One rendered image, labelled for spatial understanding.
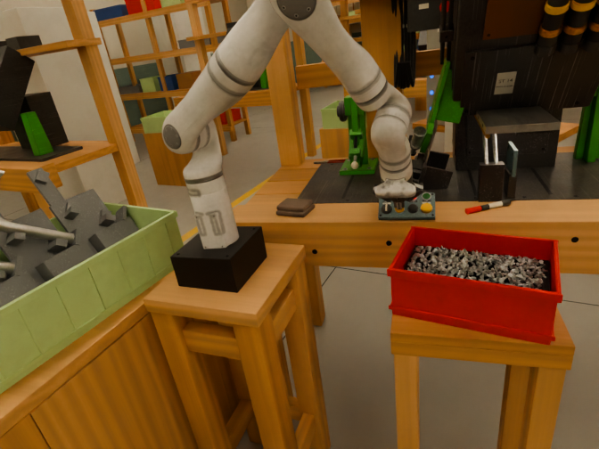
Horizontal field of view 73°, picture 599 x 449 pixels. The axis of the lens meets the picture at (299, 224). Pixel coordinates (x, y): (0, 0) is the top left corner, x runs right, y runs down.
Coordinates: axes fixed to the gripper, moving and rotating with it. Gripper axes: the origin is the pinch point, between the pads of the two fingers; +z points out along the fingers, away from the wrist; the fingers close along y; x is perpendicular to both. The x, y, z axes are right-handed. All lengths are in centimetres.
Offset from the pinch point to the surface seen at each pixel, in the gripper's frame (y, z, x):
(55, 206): 100, -14, 8
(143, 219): 80, 1, 4
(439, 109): -10.8, -2.2, -30.3
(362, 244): 10.5, 9.7, 7.6
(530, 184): -36.8, 18.4, -17.0
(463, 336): -13.9, -6.6, 36.0
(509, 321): -22.0, -9.5, 33.1
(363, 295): 27, 129, -18
